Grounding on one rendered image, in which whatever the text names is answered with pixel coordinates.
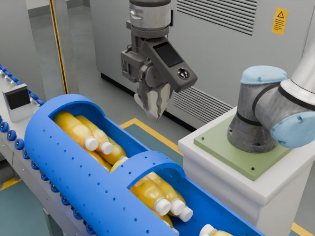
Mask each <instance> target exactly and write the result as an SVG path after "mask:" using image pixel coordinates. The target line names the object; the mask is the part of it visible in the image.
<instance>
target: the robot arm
mask: <svg viewBox="0 0 315 236"><path fill-rule="evenodd" d="M129 11H130V20H129V21H126V27H127V29H130V30H131V42H132V44H131V45H130V44H129V45H130V46H131V47H128V46H129V45H128V46H127V50H125V51H122V52H120V53H121V69H122V75H123V76H124V77H126V78H128V80H130V81H131V82H133V83H136V82H138V86H137V93H135V95H134V98H135V101H136V102H137V103H138V104H139V105H140V106H141V107H142V108H143V109H144V110H145V113H146V114H147V116H148V118H149V119H150V120H151V121H153V122H154V123H155V122H157V121H158V120H159V119H160V117H161V116H162V114H163V112H164V110H165V108H166V107H167V104H168V102H169V99H171V96H172V93H173V90H174V91H175V92H176V93H179V92H181V91H183V90H185V89H187V88H189V87H191V86H193V85H194V84H195V83H196V81H197V79H198V77H197V76H196V74H195V73H194V72H193V71H192V69H191V68H190V67H189V66H188V64H187V63H186V62H185V61H184V59H183V58H182V57H181V56H180V55H179V54H178V52H177V51H176V50H175V48H174V47H173V46H172V45H171V44H170V42H169V41H168V40H167V39H166V37H165V35H167V34H168V33H169V24H170V22H171V0H129ZM130 51H132V52H130ZM128 52H130V53H128ZM240 82H241V84H240V93H239V99H238V105H237V111H236V114H235V116H234V118H233V119H232V121H231V123H230V124H229V126H228V130H227V138H228V140H229V142H230V143H231V144H232V145H233V146H235V147H236V148H238V149H240V150H242V151H245V152H249V153H257V154H259V153H266V152H269V151H271V150H273V149H274V148H275V147H276V145H277V143H279V144H280V145H281V146H283V147H285V148H300V147H302V146H304V145H307V144H309V143H311V142H312V141H314V140H315V35H314V37H313V39H312V41H311V43H310V44H309V46H308V48H307V50H306V51H305V53H304V55H303V57H302V59H301V60H300V62H299V64H298V66H297V67H296V69H295V71H294V73H293V75H292V76H291V78H290V79H287V74H286V72H285V71H284V70H282V69H280V68H277V67H273V66H253V67H249V68H247V69H246V70H245V71H244V72H243V75H242V79H241V81H240Z"/></svg>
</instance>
